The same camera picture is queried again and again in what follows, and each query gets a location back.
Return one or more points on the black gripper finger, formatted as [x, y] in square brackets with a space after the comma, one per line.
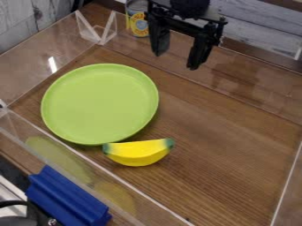
[159, 36]
[200, 51]

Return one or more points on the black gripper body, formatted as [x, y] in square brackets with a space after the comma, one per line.
[190, 17]

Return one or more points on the yellow toy banana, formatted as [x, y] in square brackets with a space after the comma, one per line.
[138, 153]

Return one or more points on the green round plate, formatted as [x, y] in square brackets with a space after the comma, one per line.
[99, 103]

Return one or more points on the yellow blue tin can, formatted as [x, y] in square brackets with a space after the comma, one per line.
[135, 17]

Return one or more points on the blue plastic clamp block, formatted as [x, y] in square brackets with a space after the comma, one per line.
[65, 200]

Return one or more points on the clear acrylic corner bracket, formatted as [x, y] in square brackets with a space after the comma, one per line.
[97, 34]

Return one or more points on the clear acrylic front wall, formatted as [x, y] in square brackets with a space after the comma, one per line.
[33, 148]

